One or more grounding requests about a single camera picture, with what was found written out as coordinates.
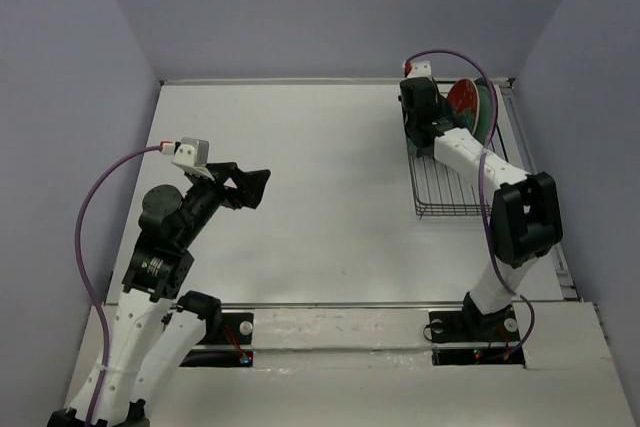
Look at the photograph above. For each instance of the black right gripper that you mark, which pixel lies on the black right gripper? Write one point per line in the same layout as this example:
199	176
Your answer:
406	115

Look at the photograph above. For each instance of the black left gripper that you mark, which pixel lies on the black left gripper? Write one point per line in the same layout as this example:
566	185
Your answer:
251	184

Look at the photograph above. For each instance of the red teal floral plate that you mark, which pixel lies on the red teal floral plate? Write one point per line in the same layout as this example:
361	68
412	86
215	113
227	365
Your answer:
463	98

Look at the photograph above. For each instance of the light green round plate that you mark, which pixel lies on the light green round plate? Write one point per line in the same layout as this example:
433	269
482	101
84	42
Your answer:
485	111

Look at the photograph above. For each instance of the teal scalloped plate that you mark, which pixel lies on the teal scalloped plate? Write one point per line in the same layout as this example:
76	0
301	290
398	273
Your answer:
412	148

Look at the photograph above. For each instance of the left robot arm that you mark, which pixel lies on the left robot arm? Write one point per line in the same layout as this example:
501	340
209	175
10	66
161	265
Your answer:
156	325

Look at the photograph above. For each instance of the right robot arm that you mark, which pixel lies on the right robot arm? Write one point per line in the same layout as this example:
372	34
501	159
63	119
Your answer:
520	211

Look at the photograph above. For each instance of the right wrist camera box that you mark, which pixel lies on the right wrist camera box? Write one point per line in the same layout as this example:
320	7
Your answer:
417	69

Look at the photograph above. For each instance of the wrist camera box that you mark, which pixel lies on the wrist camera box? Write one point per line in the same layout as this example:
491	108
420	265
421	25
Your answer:
417	69
187	153

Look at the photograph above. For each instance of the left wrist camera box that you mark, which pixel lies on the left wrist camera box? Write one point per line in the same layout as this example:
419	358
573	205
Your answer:
187	153

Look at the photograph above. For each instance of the black wire dish rack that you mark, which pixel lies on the black wire dish rack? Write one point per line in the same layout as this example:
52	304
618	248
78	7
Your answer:
439	191

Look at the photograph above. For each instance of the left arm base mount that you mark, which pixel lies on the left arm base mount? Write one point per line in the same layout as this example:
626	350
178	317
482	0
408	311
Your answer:
229	346

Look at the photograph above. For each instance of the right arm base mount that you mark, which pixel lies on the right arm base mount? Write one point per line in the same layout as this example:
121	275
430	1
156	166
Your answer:
455	343

